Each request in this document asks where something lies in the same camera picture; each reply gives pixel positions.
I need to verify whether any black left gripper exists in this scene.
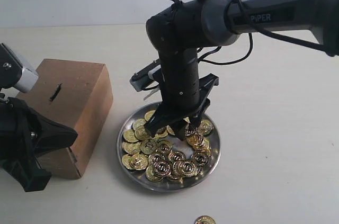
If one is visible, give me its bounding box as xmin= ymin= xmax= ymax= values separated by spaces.
xmin=1 ymin=96 xmax=78 ymax=192

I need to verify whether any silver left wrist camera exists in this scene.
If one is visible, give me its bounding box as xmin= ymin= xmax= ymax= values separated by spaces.
xmin=1 ymin=43 xmax=39 ymax=93

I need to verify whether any pile of gold coins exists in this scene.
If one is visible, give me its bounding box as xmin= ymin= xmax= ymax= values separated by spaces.
xmin=121 ymin=109 xmax=215 ymax=183

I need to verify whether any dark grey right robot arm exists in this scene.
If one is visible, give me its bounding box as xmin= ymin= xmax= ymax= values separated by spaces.
xmin=145 ymin=0 xmax=338 ymax=139

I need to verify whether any stray gold coin on table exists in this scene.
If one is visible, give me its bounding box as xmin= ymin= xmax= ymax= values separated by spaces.
xmin=194 ymin=215 xmax=216 ymax=224

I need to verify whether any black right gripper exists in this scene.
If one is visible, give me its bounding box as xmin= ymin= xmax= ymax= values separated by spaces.
xmin=145 ymin=49 xmax=219 ymax=141

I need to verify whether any brown cardboard slotted box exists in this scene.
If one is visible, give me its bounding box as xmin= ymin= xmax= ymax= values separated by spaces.
xmin=16 ymin=59 xmax=113 ymax=180

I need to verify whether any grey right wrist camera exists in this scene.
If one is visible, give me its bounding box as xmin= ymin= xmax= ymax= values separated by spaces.
xmin=129 ymin=59 xmax=160 ymax=92

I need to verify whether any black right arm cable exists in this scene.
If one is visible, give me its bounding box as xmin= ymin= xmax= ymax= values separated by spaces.
xmin=151 ymin=0 xmax=334 ymax=66

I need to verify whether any round silver metal tray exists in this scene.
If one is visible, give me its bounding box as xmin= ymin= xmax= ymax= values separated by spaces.
xmin=116 ymin=101 xmax=221 ymax=192

